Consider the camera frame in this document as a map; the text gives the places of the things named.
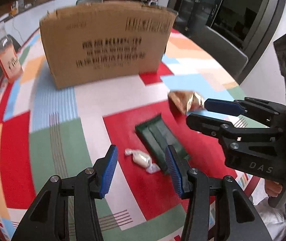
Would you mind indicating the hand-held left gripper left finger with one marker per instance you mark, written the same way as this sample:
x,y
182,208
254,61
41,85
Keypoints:
x,y
107,170

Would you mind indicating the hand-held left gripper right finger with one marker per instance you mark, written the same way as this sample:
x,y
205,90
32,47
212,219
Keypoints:
x,y
174,170

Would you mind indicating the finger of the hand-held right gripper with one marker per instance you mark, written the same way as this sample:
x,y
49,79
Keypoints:
x,y
208,125
220,106

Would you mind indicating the clear white candy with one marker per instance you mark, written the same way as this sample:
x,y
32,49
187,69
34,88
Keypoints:
x,y
141,158

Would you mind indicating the gold foil snack packet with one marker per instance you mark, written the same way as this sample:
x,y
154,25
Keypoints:
x,y
183,100

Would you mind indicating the dark green snack packet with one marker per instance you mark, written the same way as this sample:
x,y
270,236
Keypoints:
x,y
155,135

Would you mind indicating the brown cardboard box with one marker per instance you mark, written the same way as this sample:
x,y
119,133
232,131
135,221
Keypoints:
x,y
102,42

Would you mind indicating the person's right hand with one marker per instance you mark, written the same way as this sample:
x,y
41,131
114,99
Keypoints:
x,y
273,189

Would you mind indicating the colourful patterned tablecloth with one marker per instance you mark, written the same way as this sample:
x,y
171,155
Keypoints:
x,y
65,130

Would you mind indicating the dark glass door cabinet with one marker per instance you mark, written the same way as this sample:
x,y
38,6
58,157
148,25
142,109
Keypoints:
x,y
233,10

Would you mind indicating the pink drink bottle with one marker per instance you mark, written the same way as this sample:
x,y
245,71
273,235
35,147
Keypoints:
x,y
8,60

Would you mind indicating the white counter cabinet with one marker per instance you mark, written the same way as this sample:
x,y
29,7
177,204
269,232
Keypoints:
x,y
32,17

